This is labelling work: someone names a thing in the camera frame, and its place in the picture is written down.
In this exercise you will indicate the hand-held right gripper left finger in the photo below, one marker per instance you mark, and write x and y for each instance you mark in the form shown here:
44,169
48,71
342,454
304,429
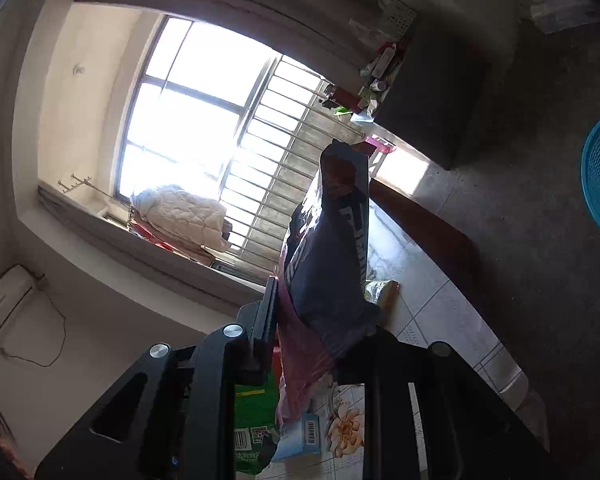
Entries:
265,320

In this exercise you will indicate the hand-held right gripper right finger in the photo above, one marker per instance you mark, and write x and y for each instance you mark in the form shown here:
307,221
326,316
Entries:
380,355

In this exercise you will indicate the pink plastic wrapper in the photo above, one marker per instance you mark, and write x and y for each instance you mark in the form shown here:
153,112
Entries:
302,365

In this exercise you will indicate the dark snack bag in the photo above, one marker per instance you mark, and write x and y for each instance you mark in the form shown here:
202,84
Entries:
330,260

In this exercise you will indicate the green packet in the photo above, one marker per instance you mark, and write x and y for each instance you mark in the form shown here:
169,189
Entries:
252,410

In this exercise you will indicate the blue and white box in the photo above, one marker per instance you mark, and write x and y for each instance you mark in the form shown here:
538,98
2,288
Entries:
300,435

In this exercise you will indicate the white quilt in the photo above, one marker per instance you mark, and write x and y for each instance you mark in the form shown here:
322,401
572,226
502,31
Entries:
185,215

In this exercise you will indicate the brown wooden board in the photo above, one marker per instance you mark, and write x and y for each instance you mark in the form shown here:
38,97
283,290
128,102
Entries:
425,230

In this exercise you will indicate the metal window grille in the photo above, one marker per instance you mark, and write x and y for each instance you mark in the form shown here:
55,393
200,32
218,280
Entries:
280,160

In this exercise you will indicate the pink plastic stool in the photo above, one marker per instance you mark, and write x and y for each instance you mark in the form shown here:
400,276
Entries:
377,147

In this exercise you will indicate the large glass window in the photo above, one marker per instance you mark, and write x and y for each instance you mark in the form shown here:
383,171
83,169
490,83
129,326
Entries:
180,110

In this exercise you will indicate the white air conditioner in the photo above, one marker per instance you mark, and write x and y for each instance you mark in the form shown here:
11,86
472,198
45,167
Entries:
2,305

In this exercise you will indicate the clutter of bottles and boxes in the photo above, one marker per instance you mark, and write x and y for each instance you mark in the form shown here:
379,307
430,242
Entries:
380,75

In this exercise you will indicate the dark cabinet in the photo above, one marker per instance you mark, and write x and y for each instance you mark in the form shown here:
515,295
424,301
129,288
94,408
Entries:
445,90

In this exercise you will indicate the round ceiling fixture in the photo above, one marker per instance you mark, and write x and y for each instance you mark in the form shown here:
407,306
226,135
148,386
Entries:
79,70

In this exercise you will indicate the white plastic bag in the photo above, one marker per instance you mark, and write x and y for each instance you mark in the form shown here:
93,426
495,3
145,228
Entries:
562,10

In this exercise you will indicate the metal wall hooks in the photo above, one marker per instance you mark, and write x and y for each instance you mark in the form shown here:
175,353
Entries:
75,182

